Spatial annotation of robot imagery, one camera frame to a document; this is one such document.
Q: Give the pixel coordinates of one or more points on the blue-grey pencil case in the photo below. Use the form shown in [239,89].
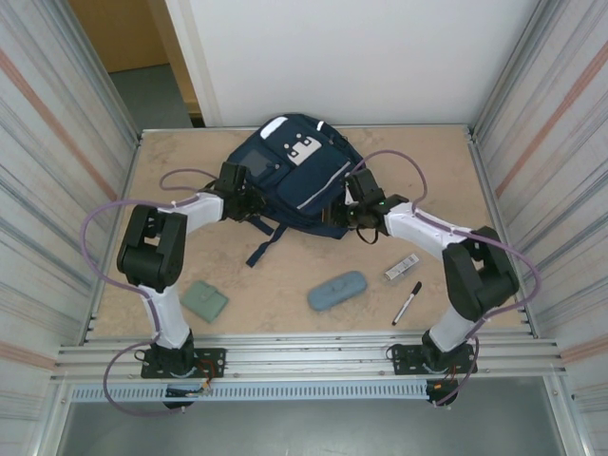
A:
[337,290]

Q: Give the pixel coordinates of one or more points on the small silver box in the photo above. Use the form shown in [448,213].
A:
[401,267]

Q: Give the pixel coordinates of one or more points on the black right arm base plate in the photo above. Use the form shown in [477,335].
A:
[404,354]

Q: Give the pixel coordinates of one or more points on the aluminium mounting rail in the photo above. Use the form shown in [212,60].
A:
[304,354]

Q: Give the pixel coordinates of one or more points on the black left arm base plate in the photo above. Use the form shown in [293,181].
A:
[211,356]

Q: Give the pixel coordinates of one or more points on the black and white marker pen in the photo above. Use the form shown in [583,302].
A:
[406,304]

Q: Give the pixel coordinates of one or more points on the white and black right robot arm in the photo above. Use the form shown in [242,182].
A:
[427,228]

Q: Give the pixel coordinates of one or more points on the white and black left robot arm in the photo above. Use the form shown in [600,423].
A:
[166,323]

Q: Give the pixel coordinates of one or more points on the navy blue backpack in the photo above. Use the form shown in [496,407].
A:
[304,180]

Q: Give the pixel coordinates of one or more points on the brown wooden door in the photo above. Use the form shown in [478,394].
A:
[128,33]

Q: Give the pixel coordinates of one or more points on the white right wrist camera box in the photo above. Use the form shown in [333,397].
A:
[349,195]

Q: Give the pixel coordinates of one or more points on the green fabric wallet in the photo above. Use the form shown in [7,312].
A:
[205,301]

